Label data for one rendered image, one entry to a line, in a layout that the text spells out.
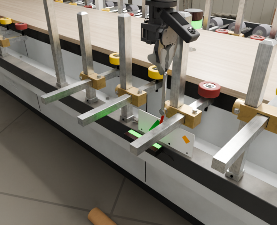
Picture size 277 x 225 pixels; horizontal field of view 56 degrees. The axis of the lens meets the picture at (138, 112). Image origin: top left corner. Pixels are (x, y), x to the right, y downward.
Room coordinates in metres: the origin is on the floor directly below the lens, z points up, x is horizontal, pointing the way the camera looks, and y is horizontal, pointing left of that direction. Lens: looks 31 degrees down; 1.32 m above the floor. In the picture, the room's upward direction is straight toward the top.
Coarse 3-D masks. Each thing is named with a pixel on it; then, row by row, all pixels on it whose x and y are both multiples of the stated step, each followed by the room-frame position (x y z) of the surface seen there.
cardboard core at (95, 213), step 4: (96, 208) 0.99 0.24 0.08; (92, 212) 0.96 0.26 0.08; (96, 212) 0.96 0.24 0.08; (100, 212) 0.96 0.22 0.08; (88, 216) 0.95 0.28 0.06; (92, 216) 0.94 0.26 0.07; (96, 216) 0.94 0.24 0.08; (100, 216) 0.94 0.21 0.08; (104, 216) 0.94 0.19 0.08; (92, 220) 0.93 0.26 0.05; (96, 220) 0.92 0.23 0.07; (100, 220) 0.91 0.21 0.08; (104, 220) 0.91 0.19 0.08; (108, 220) 0.91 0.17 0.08; (96, 224) 0.91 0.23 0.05; (100, 224) 0.90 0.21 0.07; (104, 224) 0.89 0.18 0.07; (108, 224) 0.89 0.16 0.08; (112, 224) 0.89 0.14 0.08; (116, 224) 0.90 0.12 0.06
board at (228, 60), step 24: (0, 0) 3.03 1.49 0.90; (24, 0) 3.03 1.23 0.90; (72, 24) 1.91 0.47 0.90; (96, 24) 1.91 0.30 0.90; (96, 48) 1.40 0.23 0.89; (144, 48) 1.35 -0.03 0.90; (216, 48) 1.35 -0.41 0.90; (240, 48) 1.35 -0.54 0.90; (168, 72) 1.06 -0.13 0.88; (192, 72) 1.02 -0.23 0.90; (216, 72) 1.02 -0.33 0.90; (240, 72) 1.02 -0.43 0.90; (240, 96) 0.84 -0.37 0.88; (264, 96) 0.80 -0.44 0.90
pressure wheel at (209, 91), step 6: (204, 84) 0.89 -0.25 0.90; (210, 84) 0.88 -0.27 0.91; (216, 84) 0.89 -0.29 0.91; (198, 90) 0.88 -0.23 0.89; (204, 90) 0.85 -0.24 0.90; (210, 90) 0.84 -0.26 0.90; (216, 90) 0.85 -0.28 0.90; (204, 96) 0.85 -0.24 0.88; (210, 96) 0.84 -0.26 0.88; (216, 96) 0.85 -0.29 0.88
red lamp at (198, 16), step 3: (189, 12) 0.81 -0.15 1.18; (192, 12) 0.80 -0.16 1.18; (195, 12) 0.80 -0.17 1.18; (198, 12) 0.80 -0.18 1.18; (201, 12) 0.81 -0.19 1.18; (192, 15) 0.80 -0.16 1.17; (195, 15) 0.80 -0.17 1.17; (198, 15) 0.81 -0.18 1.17; (201, 15) 0.81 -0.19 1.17; (192, 18) 0.80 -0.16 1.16; (195, 18) 0.80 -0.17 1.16; (198, 18) 0.81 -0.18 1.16; (201, 18) 0.82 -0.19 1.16
